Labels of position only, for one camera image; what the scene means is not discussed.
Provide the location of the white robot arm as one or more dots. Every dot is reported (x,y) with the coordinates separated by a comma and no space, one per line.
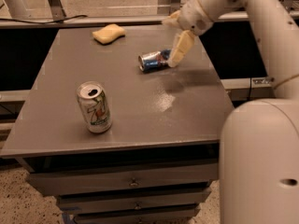
(259,149)

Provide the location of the bottom grey drawer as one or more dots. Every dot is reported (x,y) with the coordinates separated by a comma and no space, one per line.
(142,216)

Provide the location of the grey metal rail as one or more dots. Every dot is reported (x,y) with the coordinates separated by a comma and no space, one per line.
(83,21)

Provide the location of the middle grey drawer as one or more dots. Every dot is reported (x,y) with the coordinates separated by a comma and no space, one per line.
(134,200)

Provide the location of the top grey drawer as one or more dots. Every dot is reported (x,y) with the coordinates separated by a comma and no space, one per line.
(59,184)

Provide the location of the white pipe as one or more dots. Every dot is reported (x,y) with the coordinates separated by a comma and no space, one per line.
(17,9)

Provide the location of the grey drawer cabinet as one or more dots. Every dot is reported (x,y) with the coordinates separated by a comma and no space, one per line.
(168,118)

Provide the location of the Red Bull can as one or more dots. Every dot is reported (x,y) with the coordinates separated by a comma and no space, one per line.
(154,60)

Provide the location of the lower grey ledge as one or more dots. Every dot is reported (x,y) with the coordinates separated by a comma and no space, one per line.
(245,89)

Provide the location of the yellow sponge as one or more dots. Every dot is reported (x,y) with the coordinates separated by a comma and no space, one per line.
(109,34)

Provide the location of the white 7up can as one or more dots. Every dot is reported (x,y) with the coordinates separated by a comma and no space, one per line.
(92,101)

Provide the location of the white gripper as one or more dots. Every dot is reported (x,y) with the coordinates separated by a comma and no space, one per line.
(192,18)

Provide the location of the grey metal bracket left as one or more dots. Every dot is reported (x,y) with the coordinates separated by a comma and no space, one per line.
(57,10)

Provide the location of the grey drawer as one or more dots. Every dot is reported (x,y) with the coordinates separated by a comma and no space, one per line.
(142,216)
(134,200)
(59,184)

